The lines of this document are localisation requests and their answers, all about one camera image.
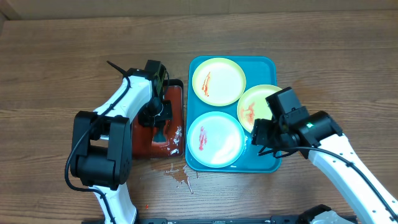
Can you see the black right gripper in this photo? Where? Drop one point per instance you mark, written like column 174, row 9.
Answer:
column 263, row 132

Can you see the blue plastic tray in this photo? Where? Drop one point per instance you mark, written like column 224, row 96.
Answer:
column 258, row 71

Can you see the green and orange sponge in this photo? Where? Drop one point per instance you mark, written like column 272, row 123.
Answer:
column 159, row 139

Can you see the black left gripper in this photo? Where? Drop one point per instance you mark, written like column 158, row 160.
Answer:
column 147, row 121

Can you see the yellow plate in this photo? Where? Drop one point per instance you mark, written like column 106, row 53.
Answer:
column 252, row 105
column 219, row 81

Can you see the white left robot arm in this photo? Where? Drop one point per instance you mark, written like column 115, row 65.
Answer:
column 101, row 154

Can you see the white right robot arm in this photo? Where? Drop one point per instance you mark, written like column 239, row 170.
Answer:
column 320, row 139

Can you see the light blue plate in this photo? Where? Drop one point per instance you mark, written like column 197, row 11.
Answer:
column 216, row 139

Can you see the cardboard backdrop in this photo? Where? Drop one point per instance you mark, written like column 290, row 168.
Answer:
column 67, row 9

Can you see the black rectangular wash basin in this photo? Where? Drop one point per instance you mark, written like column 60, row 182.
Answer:
column 173, row 129

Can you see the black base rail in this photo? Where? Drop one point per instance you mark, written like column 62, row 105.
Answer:
column 284, row 219

